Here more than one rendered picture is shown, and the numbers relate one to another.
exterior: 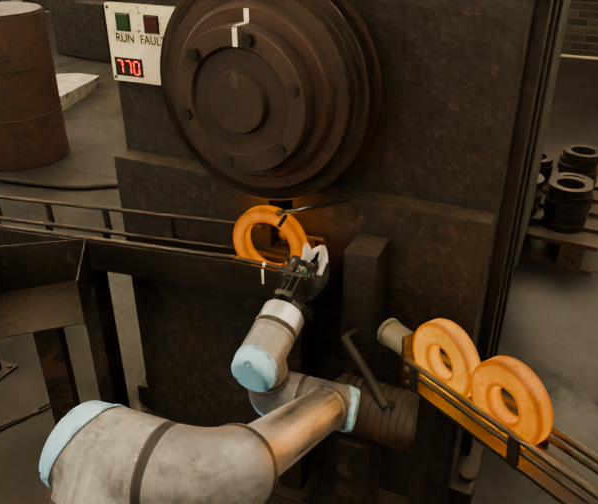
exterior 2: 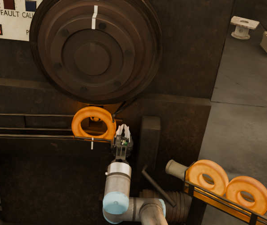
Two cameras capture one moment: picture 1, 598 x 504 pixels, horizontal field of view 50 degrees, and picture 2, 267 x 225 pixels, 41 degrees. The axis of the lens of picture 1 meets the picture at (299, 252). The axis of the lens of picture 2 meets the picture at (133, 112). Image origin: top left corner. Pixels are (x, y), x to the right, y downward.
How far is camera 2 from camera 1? 0.49 m
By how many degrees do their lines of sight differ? 22
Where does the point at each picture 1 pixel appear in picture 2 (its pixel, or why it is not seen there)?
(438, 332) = (206, 167)
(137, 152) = not seen: outside the picture
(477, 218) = (204, 103)
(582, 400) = not seen: hidden behind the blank
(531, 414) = (262, 202)
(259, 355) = (120, 196)
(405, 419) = (182, 208)
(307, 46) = (132, 27)
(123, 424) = not seen: outside the picture
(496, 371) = (243, 184)
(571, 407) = not seen: hidden behind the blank
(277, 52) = (120, 32)
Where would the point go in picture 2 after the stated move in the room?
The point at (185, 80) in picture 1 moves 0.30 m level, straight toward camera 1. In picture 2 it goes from (57, 47) to (99, 89)
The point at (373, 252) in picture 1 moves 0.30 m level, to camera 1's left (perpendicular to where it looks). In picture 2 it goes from (157, 127) to (85, 139)
